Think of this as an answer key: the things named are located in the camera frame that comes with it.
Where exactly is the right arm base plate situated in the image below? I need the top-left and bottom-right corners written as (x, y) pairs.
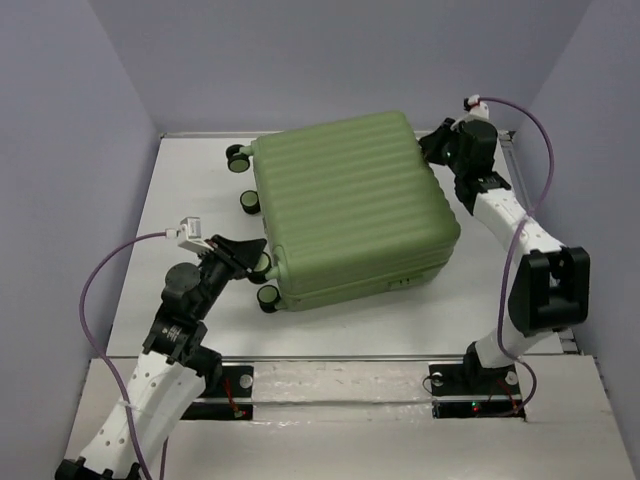
top-left (423, 363), bottom-right (526, 419)

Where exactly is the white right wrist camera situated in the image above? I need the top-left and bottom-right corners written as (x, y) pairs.
top-left (451, 94), bottom-right (489, 130)

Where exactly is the green hard-shell suitcase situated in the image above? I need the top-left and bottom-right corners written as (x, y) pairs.
top-left (225, 111), bottom-right (461, 313)

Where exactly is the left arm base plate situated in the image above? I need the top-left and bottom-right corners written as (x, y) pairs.
top-left (181, 364), bottom-right (254, 421)

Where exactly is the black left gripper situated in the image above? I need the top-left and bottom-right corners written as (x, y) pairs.
top-left (196, 233), bottom-right (269, 318)

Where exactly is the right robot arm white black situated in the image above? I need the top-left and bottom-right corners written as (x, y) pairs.
top-left (419, 117), bottom-right (591, 392)

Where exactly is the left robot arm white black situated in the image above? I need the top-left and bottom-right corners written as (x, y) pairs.
top-left (54, 234), bottom-right (268, 479)

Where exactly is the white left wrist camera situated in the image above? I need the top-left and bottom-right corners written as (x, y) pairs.
top-left (177, 216), bottom-right (211, 255)

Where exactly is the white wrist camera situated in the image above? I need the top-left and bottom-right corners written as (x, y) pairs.
top-left (177, 216), bottom-right (211, 255)
top-left (451, 94), bottom-right (489, 130)

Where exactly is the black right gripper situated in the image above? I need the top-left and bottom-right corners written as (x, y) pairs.
top-left (415, 121), bottom-right (467, 179)

